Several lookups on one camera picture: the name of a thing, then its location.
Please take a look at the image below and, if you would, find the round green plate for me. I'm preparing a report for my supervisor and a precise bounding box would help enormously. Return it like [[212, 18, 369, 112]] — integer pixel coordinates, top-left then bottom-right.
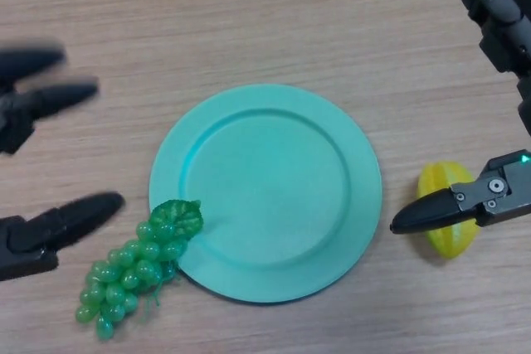
[[149, 84, 382, 303]]

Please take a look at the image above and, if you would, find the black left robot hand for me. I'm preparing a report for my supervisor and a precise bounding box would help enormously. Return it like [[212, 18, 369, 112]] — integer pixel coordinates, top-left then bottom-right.
[[0, 45, 126, 283]]

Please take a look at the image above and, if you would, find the green plastic grape bunch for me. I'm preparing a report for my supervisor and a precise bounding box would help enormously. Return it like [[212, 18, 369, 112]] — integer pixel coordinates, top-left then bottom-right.
[[75, 199, 204, 342]]

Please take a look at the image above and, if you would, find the yellow starfruit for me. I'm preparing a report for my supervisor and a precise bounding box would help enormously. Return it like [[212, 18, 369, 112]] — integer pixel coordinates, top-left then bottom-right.
[[417, 158, 482, 259]]

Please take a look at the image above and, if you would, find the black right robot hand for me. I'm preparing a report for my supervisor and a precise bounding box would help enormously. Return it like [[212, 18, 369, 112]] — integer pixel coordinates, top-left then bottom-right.
[[389, 0, 531, 235]]

